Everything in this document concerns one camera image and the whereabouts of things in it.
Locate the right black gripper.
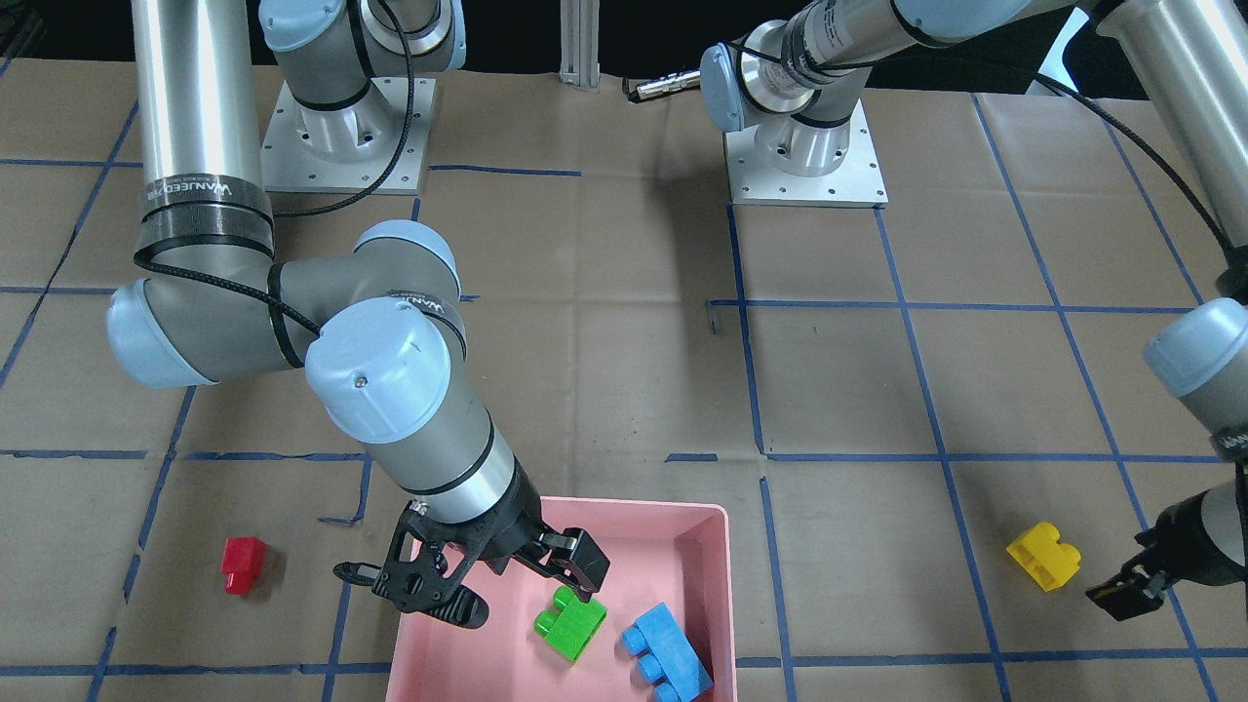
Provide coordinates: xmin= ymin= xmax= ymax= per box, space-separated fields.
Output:
xmin=333 ymin=463 xmax=612 ymax=630

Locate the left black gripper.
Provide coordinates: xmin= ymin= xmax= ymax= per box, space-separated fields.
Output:
xmin=1086 ymin=487 xmax=1246 ymax=622

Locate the green toy block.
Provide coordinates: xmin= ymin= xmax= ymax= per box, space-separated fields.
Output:
xmin=533 ymin=585 xmax=609 ymax=665

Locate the yellow toy block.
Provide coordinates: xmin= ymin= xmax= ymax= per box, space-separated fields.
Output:
xmin=1006 ymin=521 xmax=1082 ymax=592

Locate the blue toy block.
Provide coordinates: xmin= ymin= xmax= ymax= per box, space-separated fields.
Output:
xmin=620 ymin=603 xmax=714 ymax=701

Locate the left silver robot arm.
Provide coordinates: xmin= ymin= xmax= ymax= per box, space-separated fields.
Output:
xmin=699 ymin=1 xmax=1246 ymax=621

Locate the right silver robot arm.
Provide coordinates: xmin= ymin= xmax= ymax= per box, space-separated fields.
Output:
xmin=106 ymin=1 xmax=609 ymax=628

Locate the pink plastic box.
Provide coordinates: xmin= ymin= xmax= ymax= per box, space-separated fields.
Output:
xmin=386 ymin=496 xmax=738 ymax=701

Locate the brown paper table cover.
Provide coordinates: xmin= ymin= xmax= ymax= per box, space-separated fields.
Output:
xmin=2 ymin=59 xmax=1246 ymax=701

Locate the red toy block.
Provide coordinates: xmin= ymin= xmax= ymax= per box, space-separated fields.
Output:
xmin=218 ymin=536 xmax=267 ymax=597

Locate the silver metal cylinder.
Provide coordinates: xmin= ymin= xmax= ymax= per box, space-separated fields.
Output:
xmin=622 ymin=67 xmax=701 ymax=105

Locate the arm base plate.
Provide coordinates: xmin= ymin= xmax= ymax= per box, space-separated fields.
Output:
xmin=261 ymin=77 xmax=438 ymax=195
xmin=723 ymin=101 xmax=890 ymax=209

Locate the aluminium frame post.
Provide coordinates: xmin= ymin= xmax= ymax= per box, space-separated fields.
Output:
xmin=558 ymin=0 xmax=602 ymax=92

